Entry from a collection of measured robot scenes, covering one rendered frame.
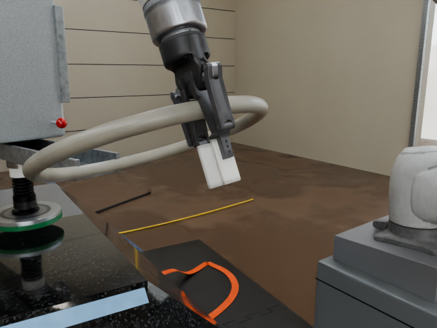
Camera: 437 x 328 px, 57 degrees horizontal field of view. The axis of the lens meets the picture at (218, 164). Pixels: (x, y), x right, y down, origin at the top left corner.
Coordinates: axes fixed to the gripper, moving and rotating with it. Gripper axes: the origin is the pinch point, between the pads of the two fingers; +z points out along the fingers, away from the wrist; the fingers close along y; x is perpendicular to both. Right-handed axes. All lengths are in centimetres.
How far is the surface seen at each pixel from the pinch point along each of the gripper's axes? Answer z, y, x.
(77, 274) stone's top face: 15, 57, 14
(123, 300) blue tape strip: 23, 44, 8
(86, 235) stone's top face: 7, 79, 5
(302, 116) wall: -64, 425, -447
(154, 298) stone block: 25, 45, 1
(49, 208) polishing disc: -5, 92, 11
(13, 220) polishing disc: -4, 86, 23
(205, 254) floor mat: 51, 228, -108
